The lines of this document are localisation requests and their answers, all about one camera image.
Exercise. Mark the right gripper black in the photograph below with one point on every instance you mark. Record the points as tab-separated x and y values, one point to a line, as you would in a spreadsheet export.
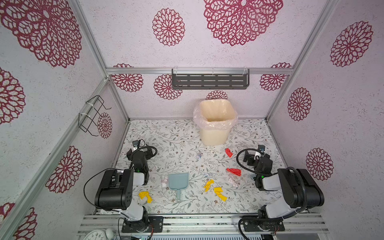
258	159

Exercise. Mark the red paper scrap lower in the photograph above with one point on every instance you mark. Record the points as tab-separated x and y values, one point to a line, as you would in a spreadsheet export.
236	172

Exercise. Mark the white dial gauge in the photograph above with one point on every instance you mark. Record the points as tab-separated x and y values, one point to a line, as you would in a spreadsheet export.
96	235

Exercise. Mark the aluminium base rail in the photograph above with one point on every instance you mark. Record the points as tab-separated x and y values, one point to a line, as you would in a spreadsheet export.
205	224

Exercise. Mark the black wire wall rack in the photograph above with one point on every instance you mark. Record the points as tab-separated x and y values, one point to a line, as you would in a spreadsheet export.
96	121

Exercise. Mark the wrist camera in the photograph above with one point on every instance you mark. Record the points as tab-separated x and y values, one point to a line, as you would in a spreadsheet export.
260	152
136	144

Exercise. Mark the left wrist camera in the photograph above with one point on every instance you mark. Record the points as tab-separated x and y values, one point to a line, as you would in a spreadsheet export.
136	144

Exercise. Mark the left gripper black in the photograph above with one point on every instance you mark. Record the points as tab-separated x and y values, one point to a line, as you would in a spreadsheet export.
137	153

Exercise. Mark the pink paper scrap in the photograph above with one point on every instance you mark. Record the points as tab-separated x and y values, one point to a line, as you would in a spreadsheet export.
164	181
234	183

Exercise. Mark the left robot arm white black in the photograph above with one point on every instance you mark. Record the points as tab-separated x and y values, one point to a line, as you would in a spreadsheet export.
115	192

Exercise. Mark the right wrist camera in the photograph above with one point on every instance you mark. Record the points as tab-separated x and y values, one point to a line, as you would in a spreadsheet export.
260	152

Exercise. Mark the pink paper scrap left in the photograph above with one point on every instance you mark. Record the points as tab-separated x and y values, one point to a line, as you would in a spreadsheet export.
164	181

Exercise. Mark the yellow paper scrap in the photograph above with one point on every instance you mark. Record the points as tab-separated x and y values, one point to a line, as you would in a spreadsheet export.
145	197
208	185
219	192

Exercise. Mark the red paper scrap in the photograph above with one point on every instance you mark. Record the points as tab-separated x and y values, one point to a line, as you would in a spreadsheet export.
228	152
236	172

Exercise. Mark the dark metal wall shelf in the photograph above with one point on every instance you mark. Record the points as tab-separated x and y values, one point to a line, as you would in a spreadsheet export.
209	81

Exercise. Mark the red paper scrap upper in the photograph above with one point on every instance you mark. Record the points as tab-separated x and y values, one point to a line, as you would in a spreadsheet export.
228	152

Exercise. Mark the teal plastic dustpan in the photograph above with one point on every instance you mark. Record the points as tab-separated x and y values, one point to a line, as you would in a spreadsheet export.
178	182

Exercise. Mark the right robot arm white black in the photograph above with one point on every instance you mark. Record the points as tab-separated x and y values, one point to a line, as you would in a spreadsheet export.
300	192

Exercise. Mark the beige trash bin with liner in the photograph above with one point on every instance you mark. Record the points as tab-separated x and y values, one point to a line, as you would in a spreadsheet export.
215	119

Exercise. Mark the pink paper scrap right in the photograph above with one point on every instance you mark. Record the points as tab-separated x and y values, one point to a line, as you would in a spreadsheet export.
234	183

